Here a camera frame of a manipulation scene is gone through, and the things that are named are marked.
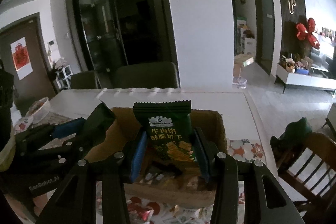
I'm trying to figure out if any green beef cracker packet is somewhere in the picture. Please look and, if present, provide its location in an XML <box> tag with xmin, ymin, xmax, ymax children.
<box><xmin>133</xmin><ymin>100</ymin><xmax>196</xmax><ymax>162</ymax></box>

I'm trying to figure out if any wooden dining chair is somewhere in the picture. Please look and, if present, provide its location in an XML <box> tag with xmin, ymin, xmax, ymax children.
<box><xmin>270</xmin><ymin>118</ymin><xmax>335</xmax><ymax>223</ymax></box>

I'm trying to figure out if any white bowl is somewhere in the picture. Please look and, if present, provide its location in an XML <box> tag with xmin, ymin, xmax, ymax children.
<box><xmin>26</xmin><ymin>97</ymin><xmax>51</xmax><ymax>124</ymax></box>

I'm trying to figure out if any red fu door poster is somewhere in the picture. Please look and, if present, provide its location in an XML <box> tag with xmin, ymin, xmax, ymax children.
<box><xmin>10</xmin><ymin>37</ymin><xmax>33</xmax><ymax>80</ymax></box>

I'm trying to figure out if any black glass sliding door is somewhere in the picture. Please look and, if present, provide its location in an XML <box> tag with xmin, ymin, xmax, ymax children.
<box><xmin>66</xmin><ymin>0</ymin><xmax>177</xmax><ymax>74</ymax></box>

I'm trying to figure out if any patterned table runner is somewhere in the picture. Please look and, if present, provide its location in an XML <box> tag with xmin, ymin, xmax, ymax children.
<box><xmin>15</xmin><ymin>124</ymin><xmax>264</xmax><ymax>223</ymax></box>

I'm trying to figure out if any person left hand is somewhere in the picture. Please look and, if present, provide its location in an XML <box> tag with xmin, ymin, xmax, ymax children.
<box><xmin>26</xmin><ymin>190</ymin><xmax>55</xmax><ymax>217</ymax></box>

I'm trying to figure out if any cardboard box on floor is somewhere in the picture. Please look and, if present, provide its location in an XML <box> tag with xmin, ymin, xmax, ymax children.
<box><xmin>233</xmin><ymin>53</ymin><xmax>254</xmax><ymax>78</ymax></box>

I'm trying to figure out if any dark upholstered chair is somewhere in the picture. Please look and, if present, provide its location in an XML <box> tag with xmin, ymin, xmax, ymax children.
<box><xmin>70</xmin><ymin>71</ymin><xmax>100</xmax><ymax>89</ymax></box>
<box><xmin>112</xmin><ymin>61</ymin><xmax>180</xmax><ymax>89</ymax></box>

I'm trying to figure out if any brown cardboard box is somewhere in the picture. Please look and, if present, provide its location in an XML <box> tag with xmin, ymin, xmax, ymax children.
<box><xmin>85</xmin><ymin>107</ymin><xmax>227</xmax><ymax>209</ymax></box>

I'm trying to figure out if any black gold snack packet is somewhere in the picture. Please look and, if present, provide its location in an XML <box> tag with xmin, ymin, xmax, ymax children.
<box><xmin>79</xmin><ymin>101</ymin><xmax>116</xmax><ymax>151</ymax></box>

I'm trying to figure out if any red white snack packet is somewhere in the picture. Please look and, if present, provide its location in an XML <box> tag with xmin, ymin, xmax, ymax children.
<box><xmin>127</xmin><ymin>203</ymin><xmax>154</xmax><ymax>224</ymax></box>

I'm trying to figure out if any red balloon decoration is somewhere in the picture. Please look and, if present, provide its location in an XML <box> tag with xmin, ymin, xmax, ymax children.
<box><xmin>295</xmin><ymin>18</ymin><xmax>320</xmax><ymax>50</ymax></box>

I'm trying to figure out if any white tv cabinet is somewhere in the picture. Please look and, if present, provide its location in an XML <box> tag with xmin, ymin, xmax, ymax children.
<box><xmin>275</xmin><ymin>64</ymin><xmax>335</xmax><ymax>94</ymax></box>

